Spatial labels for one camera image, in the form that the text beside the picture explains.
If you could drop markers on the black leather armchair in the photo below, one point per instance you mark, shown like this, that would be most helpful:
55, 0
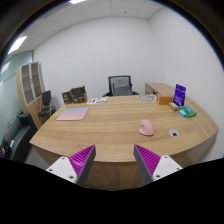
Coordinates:
16, 141

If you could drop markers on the wooden glass-door cabinet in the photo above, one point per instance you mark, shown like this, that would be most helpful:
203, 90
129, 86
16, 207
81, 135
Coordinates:
30, 87

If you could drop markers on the grey mesh office chair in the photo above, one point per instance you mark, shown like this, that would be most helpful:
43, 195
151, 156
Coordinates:
120, 85

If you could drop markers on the pink mouse pad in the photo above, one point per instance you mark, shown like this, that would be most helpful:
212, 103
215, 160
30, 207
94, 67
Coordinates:
72, 114

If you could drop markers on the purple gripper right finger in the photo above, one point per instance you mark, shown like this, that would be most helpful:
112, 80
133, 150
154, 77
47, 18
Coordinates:
152, 166

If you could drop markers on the green wet wipes pack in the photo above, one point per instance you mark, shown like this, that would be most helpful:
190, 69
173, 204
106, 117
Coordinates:
189, 111

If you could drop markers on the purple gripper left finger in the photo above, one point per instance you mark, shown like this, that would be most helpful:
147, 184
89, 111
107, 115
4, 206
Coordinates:
75, 168

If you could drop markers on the wooden tissue box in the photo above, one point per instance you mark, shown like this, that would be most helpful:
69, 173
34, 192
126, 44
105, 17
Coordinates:
164, 100

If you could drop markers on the blue small packet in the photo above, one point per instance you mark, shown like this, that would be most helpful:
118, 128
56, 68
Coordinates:
182, 113

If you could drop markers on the round white plate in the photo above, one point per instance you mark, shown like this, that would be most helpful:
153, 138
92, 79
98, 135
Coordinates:
148, 98

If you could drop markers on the white and green leaflet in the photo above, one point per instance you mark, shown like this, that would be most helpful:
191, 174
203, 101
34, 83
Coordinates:
97, 100

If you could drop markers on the dark cardboard box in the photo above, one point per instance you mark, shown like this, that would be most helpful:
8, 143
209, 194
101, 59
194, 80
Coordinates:
75, 95

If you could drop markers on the ceiling light panel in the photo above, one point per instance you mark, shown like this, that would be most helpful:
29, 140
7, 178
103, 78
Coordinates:
17, 44

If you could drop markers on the pink computer mouse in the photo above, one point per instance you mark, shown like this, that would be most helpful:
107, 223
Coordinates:
146, 128

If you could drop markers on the wooden side cabinet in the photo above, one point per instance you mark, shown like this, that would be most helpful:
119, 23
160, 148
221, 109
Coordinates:
159, 89

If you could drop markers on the yellow small packet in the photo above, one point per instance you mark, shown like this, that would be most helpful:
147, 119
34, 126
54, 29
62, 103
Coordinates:
173, 106

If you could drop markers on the table cable grommet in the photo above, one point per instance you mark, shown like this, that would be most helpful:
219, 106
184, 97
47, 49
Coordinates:
173, 133

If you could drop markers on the small black office chair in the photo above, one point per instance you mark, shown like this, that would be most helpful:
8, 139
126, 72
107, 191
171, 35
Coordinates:
46, 107

